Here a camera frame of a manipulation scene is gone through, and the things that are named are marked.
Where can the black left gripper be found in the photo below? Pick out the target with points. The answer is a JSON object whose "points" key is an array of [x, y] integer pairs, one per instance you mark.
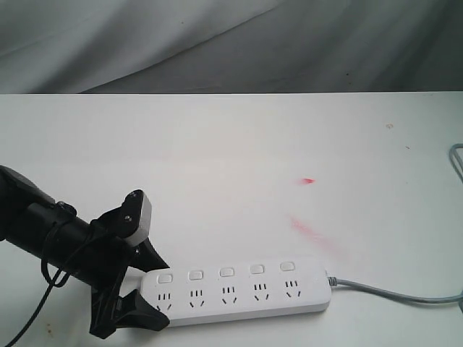
{"points": [[109, 310]]}

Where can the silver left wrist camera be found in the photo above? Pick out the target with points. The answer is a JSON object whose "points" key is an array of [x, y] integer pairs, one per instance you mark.
{"points": [[135, 217]]}

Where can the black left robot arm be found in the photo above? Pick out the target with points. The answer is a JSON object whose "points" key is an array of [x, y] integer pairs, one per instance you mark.
{"points": [[47, 229]]}

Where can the grey backdrop cloth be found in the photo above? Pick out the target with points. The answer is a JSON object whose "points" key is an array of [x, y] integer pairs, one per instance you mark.
{"points": [[230, 46]]}

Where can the white five-socket power strip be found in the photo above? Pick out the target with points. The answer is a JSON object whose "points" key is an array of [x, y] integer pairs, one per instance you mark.
{"points": [[227, 292]]}

